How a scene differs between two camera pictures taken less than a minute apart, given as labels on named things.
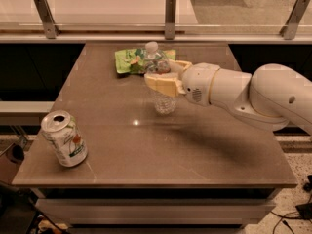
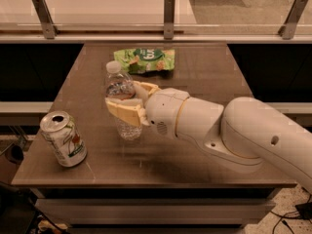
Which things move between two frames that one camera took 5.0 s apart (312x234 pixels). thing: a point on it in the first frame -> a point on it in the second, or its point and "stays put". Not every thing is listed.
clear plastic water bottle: [156, 63] -> [121, 86]
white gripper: [197, 83] -> [163, 109]
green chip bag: [132, 60] stays put
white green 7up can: [63, 136] stays put
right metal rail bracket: [291, 28] stays put
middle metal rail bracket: [170, 17] stays put
